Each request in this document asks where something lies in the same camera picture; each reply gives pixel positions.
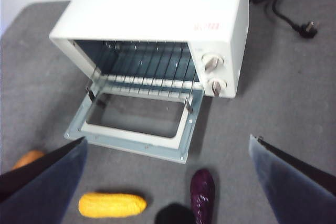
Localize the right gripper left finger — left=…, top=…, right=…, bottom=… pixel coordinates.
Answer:
left=0, top=137, right=88, bottom=224

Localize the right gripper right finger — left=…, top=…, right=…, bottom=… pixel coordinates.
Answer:
left=249, top=134, right=336, bottom=224

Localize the purple eggplant with green stem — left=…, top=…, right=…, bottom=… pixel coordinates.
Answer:
left=189, top=168, right=216, bottom=224

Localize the oven door with glass window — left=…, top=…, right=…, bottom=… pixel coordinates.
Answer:
left=64, top=87, right=205, bottom=164

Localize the beige oven knob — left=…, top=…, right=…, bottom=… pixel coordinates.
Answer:
left=206, top=78, right=228, bottom=97
left=201, top=53, right=225, bottom=72

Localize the white toaster oven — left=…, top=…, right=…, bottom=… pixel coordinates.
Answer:
left=49, top=0, right=249, bottom=100

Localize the orange sweet potato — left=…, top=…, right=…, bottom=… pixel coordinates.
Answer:
left=10, top=150, right=45, bottom=171

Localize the yellow corn cob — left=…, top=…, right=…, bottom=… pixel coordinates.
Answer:
left=78, top=192, right=148, bottom=219

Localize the black front camera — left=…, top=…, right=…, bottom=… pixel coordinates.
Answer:
left=155, top=202, right=196, bottom=224

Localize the metal wire oven rack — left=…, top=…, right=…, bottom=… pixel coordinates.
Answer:
left=86, top=40, right=202, bottom=99

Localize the black power cable with plug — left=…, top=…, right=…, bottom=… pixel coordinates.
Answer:
left=249, top=0, right=319, bottom=40

